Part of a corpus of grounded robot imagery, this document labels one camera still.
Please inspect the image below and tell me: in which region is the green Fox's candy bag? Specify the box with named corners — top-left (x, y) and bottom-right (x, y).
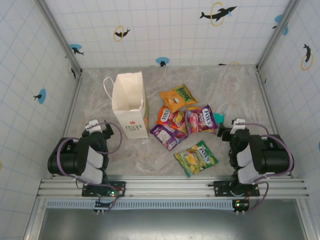
top-left (174, 139), bottom-right (219, 178)

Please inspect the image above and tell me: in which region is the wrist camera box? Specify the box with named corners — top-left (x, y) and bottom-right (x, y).
top-left (84, 119), bottom-right (107, 131)
top-left (231, 118), bottom-right (247, 131)

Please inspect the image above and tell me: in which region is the white paper bag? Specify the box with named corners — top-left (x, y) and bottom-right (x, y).
top-left (103, 70), bottom-right (151, 140)

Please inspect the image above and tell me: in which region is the controller board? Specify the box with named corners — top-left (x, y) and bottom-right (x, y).
top-left (94, 196), bottom-right (117, 213)
top-left (232, 198), bottom-right (250, 215)

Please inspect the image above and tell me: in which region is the left controller board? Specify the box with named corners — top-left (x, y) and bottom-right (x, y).
top-left (94, 196), bottom-right (117, 213)

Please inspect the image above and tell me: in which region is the purple-pink Fox's berry candy bag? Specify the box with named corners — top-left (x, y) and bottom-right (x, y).
top-left (184, 104), bottom-right (219, 135)

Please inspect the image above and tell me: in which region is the aluminium mounting rail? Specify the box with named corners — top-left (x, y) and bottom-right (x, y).
top-left (37, 174), bottom-right (310, 200)

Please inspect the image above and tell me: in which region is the purple snack bag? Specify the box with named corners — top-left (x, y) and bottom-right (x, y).
top-left (149, 123), bottom-right (189, 152)

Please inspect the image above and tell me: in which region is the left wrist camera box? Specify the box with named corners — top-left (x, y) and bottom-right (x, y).
top-left (84, 119), bottom-right (107, 131)

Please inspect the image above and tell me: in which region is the orange Kraak snack bag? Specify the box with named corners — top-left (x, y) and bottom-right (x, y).
top-left (159, 84), bottom-right (199, 113)

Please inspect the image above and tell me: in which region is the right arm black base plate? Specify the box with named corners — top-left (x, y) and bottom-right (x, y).
top-left (213, 180), bottom-right (261, 197)

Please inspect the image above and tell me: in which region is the teal snack packet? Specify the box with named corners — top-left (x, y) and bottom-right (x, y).
top-left (212, 111), bottom-right (227, 125)

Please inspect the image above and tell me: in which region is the aluminium frame post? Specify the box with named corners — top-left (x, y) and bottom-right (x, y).
top-left (34, 0), bottom-right (83, 76)
top-left (257, 0), bottom-right (301, 70)

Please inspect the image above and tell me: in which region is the right controller board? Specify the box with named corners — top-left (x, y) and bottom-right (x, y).
top-left (232, 198), bottom-right (250, 215)

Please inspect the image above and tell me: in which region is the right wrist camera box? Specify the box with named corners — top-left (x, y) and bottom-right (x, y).
top-left (231, 118), bottom-right (247, 131)

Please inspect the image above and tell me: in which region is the orange-red Fox's candy bag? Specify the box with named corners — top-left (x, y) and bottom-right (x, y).
top-left (156, 105), bottom-right (187, 131)

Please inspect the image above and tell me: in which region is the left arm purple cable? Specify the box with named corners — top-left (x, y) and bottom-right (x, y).
top-left (56, 121), bottom-right (123, 186)

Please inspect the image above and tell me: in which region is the grey slotted cable duct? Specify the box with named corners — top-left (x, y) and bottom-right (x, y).
top-left (46, 199), bottom-right (237, 210)

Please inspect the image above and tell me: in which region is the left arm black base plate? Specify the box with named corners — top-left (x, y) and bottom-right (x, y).
top-left (81, 180), bottom-right (127, 198)

